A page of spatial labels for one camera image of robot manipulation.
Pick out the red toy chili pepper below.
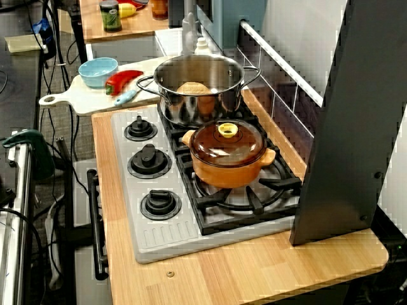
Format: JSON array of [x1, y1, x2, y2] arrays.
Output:
[[105, 70, 144, 97]]

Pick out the brown lid yellow knob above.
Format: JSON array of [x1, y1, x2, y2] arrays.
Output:
[[190, 119, 267, 167]]

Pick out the orange toy pot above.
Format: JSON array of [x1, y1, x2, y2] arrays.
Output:
[[182, 129, 277, 189]]

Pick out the stainless steel pot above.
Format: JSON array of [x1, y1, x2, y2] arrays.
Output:
[[136, 53, 262, 128]]

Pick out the black stove knob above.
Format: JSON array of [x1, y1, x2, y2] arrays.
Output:
[[140, 189, 183, 220], [123, 115, 158, 142], [127, 143, 173, 179]]

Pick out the toy bread loaf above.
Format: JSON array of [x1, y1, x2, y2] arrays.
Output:
[[176, 81, 212, 95]]

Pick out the grey gas stove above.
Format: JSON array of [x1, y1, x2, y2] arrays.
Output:
[[110, 104, 301, 264]]

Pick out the grey toy faucet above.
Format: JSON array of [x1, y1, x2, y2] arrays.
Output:
[[181, 0, 202, 58]]

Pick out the white sink unit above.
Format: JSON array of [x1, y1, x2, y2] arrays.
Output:
[[85, 27, 198, 71]]

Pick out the pale wooden cutting board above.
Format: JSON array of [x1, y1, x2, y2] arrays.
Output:
[[38, 55, 174, 117]]

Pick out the teal blue cabinet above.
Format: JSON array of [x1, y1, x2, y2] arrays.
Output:
[[197, 0, 267, 50]]

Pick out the light blue bowl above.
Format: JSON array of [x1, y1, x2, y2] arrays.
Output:
[[78, 57, 119, 89]]

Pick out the dark grey upright panel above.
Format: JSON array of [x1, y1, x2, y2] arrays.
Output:
[[289, 0, 407, 247]]

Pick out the orange brown jar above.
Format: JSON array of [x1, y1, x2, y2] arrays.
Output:
[[149, 0, 169, 21]]

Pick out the yellow toy lemon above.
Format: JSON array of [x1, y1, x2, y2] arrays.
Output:
[[118, 2, 137, 19]]

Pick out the dark green tool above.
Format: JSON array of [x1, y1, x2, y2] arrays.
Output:
[[1, 128, 55, 179]]

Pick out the green labelled can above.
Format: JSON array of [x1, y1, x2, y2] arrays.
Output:
[[99, 0, 123, 33]]

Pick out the wooden side table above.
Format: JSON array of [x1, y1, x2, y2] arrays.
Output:
[[79, 0, 171, 44]]

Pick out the white power strip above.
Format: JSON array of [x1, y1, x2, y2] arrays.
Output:
[[44, 196, 66, 288]]

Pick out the white toy oven front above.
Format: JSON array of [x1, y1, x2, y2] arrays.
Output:
[[72, 158, 113, 305]]

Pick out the black desk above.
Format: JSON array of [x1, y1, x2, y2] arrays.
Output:
[[0, 36, 42, 134]]

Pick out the beige flat box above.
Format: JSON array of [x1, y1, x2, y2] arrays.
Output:
[[4, 33, 47, 54]]

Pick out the blue handled toy knife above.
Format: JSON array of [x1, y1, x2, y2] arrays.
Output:
[[114, 81, 154, 107]]

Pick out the black oven door handle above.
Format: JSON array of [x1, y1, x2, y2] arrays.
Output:
[[86, 168, 109, 281]]

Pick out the black upright post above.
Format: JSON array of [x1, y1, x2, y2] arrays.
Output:
[[68, 0, 89, 73]]

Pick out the silver metal rail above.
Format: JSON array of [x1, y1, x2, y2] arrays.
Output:
[[0, 139, 34, 305]]

